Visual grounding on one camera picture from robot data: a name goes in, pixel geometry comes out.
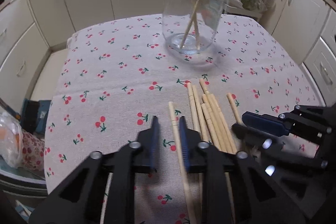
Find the bag of green vegetables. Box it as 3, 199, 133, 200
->
241, 0, 273, 13

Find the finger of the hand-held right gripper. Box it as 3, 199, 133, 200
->
232, 123, 328, 216
241, 105, 334, 138

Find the cherry print tablecloth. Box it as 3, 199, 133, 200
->
43, 14, 326, 224

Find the single wooden chopstick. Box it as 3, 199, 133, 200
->
226, 92, 244, 126
184, 0, 201, 51
168, 101, 198, 224

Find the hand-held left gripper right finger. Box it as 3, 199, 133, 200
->
178, 116, 306, 224

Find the bunch of wooden chopsticks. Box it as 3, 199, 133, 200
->
186, 78, 238, 224

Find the blue box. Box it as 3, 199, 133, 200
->
22, 99, 52, 135

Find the clear plastic bag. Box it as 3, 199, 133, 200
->
0, 111, 25, 169

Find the clear glass jar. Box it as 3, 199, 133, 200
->
161, 0, 233, 56

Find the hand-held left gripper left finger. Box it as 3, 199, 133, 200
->
29, 116, 160, 224

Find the cherry print cushion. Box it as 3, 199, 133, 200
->
20, 130, 46, 172

